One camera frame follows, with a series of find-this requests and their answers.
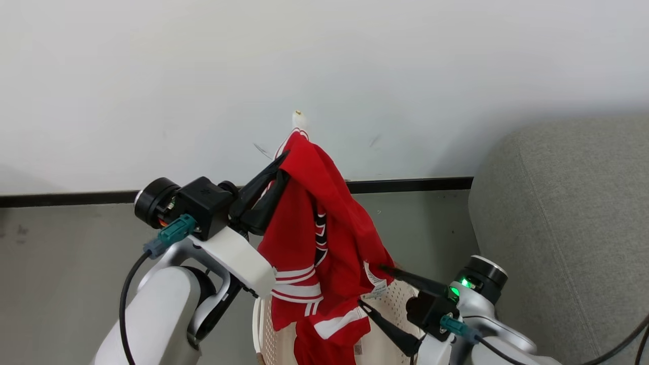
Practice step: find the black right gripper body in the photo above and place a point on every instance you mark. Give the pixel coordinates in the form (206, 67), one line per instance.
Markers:
(431, 314)

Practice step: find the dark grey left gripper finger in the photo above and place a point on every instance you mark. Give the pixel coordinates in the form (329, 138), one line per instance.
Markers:
(266, 210)
(261, 182)

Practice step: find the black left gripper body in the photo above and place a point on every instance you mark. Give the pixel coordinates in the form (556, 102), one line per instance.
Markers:
(203, 205)

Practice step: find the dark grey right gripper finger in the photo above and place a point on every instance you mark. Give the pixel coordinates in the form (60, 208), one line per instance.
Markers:
(413, 281)
(393, 332)

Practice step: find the red white sports jersey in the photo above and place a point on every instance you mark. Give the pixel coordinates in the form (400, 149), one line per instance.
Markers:
(304, 228)

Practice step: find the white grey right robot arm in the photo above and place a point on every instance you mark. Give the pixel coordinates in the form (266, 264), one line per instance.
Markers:
(507, 355)

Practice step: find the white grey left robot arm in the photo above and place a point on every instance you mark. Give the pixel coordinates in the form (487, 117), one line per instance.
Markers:
(157, 314)

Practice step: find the cream perforated laundry basket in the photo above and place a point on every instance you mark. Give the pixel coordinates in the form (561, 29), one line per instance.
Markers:
(268, 344)

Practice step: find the grey fabric sofa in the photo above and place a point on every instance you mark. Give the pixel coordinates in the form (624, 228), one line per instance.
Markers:
(573, 213)

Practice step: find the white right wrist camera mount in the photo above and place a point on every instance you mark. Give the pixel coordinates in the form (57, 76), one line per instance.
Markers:
(433, 352)

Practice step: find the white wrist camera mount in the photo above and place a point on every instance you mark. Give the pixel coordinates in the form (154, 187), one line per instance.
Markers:
(241, 261)
(433, 352)

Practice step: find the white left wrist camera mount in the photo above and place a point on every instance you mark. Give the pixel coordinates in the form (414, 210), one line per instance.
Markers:
(241, 261)

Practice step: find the black wall baseboard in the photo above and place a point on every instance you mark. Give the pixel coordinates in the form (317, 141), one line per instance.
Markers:
(76, 198)

